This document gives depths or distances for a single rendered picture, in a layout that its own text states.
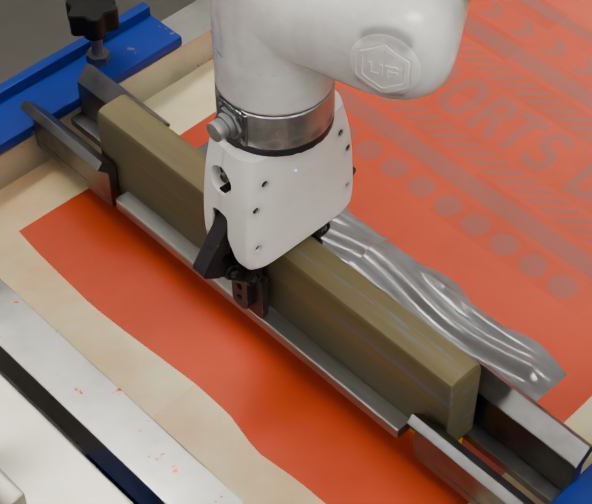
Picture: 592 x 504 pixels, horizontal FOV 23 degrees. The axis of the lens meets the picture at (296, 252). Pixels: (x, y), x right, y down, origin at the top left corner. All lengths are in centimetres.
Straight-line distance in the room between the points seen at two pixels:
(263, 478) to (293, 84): 29
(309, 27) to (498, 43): 52
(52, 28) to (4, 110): 166
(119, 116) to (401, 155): 25
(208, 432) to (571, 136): 42
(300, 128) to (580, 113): 42
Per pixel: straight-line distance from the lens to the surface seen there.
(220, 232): 95
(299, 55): 83
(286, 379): 105
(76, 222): 116
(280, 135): 89
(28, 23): 287
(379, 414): 99
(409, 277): 110
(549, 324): 110
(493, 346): 107
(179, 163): 105
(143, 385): 105
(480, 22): 134
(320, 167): 95
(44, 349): 104
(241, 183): 91
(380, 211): 116
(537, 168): 121
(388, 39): 80
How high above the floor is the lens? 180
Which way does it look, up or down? 49 degrees down
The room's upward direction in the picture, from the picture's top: straight up
